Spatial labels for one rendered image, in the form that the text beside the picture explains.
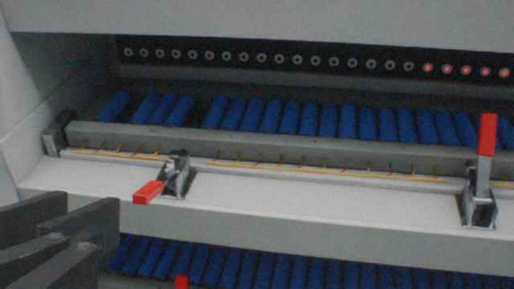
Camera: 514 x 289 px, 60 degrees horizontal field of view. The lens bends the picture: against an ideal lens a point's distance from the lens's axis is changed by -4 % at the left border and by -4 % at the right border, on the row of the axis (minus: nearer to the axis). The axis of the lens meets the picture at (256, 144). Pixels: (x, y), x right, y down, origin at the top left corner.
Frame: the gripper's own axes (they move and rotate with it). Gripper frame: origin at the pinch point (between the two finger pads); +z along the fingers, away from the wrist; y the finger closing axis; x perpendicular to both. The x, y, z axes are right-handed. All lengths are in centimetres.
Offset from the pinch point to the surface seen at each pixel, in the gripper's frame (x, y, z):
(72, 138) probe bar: 2.5, -12.7, 21.9
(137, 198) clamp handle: -0.3, 0.0, 10.5
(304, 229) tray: -3.0, 12.4, 17.0
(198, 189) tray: -0.8, 2.4, 18.6
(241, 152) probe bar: 2.5, 5.5, 22.2
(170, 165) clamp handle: 1.4, 0.2, 16.9
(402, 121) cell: 6.5, 21.2, 27.6
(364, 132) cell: 5.2, 17.2, 25.3
